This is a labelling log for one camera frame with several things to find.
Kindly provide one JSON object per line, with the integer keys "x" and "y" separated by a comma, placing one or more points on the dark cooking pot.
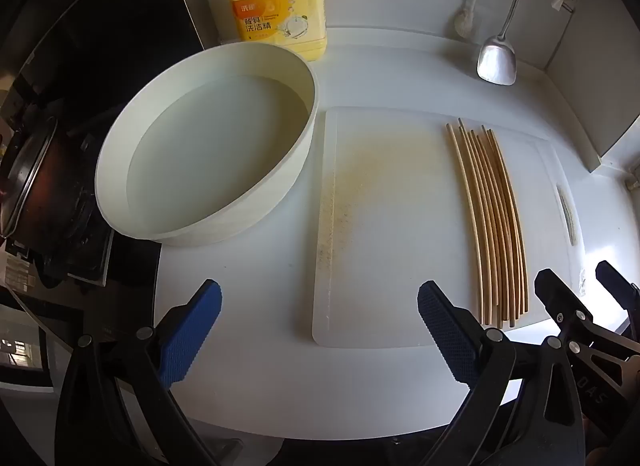
{"x": 35, "y": 180}

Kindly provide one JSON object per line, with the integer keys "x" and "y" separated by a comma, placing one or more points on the metal spatula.
{"x": 496, "y": 63}

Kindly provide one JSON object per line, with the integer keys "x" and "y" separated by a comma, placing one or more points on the white round basin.
{"x": 265, "y": 206}

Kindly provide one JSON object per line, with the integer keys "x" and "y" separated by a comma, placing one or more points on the yellow dish soap bottle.
{"x": 280, "y": 10}

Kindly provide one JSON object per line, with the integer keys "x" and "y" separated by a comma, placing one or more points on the white plastic cutting board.
{"x": 400, "y": 221}

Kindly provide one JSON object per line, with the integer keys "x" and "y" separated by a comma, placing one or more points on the black gas stove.
{"x": 80, "y": 251}

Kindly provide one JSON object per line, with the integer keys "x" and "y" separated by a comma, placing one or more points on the bundle of wooden chopsticks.
{"x": 492, "y": 206}

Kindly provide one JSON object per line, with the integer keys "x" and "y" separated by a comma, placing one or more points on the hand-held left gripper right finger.
{"x": 447, "y": 331}

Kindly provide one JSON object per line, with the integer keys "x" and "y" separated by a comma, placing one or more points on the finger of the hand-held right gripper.
{"x": 556, "y": 296}
{"x": 617, "y": 283}

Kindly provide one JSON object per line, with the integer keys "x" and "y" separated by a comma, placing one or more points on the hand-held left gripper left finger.
{"x": 192, "y": 331}

